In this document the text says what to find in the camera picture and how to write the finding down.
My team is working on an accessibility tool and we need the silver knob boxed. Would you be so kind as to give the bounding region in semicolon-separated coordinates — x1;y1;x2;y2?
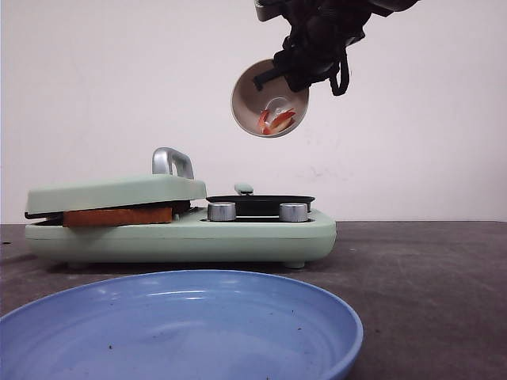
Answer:
279;203;308;222
207;202;236;222

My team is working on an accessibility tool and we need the blue plate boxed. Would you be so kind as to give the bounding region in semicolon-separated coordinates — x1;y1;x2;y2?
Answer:
1;270;364;379

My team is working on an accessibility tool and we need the orange shrimp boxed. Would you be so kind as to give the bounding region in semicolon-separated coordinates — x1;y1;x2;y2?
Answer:
257;108;295;135

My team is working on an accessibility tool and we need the mint green breakfast maker base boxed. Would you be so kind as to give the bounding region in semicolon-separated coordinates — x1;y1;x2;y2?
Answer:
25;207;337;268

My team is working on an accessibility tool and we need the cream ribbed bowl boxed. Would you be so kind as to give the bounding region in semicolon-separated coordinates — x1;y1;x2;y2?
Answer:
231;59;310;139

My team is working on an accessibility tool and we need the right silver knob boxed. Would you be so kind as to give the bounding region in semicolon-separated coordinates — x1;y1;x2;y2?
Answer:
279;203;308;222

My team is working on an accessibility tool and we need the left silver knob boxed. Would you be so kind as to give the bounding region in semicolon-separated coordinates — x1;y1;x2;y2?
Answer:
207;202;236;222

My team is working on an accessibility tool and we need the white bread slice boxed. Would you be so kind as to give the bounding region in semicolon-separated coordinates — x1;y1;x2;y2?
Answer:
63;207;173;228
169;200;191;215

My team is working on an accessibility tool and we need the black frying pan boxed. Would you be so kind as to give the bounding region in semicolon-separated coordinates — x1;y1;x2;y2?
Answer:
206;182;315;217

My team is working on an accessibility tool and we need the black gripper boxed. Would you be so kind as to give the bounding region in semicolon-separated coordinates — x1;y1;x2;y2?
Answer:
253;0;416;96

